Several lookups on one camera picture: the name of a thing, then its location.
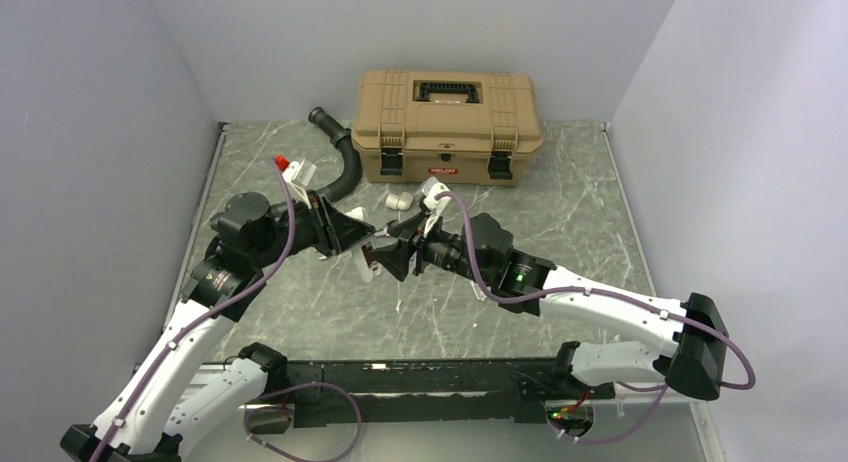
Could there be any white battery cover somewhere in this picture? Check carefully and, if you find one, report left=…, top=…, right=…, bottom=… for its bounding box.
left=471, top=282, right=487, bottom=302

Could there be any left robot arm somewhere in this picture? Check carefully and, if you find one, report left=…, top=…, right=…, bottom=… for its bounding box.
left=60, top=192, right=374, bottom=461

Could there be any aluminium frame rail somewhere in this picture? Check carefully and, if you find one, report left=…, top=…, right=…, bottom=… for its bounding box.
left=122, top=372, right=707, bottom=411

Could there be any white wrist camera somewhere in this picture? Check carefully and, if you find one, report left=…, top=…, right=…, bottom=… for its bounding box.
left=416, top=177, right=450, bottom=236
left=273, top=155, right=316, bottom=204

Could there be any black corrugated hose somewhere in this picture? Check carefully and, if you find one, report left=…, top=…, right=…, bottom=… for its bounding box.
left=268, top=107, right=364, bottom=215

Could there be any white AC remote control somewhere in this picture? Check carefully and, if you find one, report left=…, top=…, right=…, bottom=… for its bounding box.
left=346, top=207, right=381, bottom=283

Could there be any tan plastic toolbox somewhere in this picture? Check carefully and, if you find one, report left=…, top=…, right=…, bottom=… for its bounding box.
left=352, top=69, right=544, bottom=186

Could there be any white pipe elbow fitting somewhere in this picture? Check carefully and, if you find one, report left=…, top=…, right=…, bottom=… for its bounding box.
left=385, top=192, right=414, bottom=211

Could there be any purple cable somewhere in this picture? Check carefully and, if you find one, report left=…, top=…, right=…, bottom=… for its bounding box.
left=433, top=190, right=757, bottom=447
left=86, top=157, right=364, bottom=462

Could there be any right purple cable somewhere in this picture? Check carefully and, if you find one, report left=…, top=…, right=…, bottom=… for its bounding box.
left=433, top=190, right=757, bottom=447

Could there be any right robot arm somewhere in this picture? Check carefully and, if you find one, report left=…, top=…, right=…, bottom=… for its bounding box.
left=370, top=214, right=728, bottom=401

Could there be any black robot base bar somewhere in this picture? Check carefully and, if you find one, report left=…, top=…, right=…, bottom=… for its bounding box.
left=249, top=357, right=615, bottom=428

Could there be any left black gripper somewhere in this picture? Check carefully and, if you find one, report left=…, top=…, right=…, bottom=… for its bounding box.
left=251, top=189, right=376, bottom=269

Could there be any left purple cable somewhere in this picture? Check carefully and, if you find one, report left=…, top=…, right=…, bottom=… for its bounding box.
left=86, top=157, right=364, bottom=462

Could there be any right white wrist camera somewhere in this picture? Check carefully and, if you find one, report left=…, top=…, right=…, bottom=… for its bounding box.
left=416, top=177, right=450, bottom=236

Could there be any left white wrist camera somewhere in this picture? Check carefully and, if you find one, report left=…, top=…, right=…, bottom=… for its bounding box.
left=273, top=155, right=316, bottom=204

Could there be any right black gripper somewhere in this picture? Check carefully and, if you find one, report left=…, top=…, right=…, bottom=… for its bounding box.
left=369, top=210, right=493, bottom=285

